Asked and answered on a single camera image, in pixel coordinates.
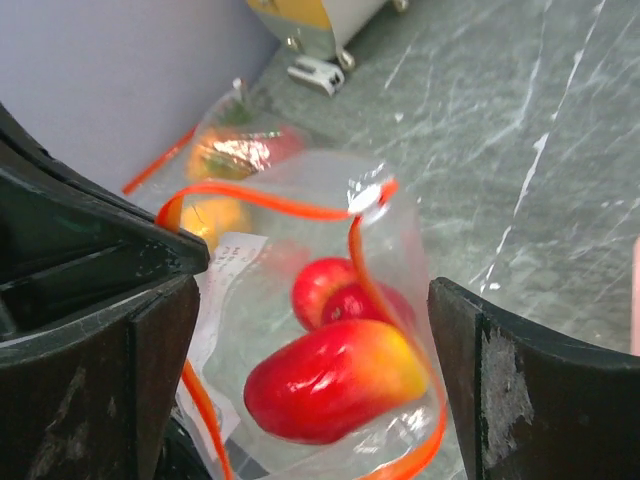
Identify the red toy apple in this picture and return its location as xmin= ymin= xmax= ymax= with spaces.
xmin=290 ymin=257 xmax=357 ymax=331

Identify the orange toy pineapple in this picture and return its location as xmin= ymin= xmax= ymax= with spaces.
xmin=186 ymin=98 xmax=278 ymax=181

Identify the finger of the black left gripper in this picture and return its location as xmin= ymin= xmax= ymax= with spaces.
xmin=1 ymin=109 xmax=209 ymax=341

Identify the small white metal bracket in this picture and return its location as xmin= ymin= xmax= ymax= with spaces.
xmin=287 ymin=55 xmax=345 ymax=97

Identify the cream cylindrical drawer cabinet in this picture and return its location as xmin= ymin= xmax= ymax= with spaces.
xmin=247 ymin=0 xmax=388 ymax=71

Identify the pink perforated plastic basket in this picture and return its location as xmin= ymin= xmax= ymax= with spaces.
xmin=630 ymin=238 xmax=640 ymax=356

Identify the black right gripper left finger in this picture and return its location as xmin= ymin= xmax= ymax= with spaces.
xmin=1 ymin=276 xmax=200 ymax=479

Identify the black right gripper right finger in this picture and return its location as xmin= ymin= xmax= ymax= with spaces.
xmin=427 ymin=277 xmax=639 ymax=479

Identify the clear zip bag orange zipper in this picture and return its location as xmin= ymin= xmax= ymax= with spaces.
xmin=123 ymin=78 xmax=311 ymax=251

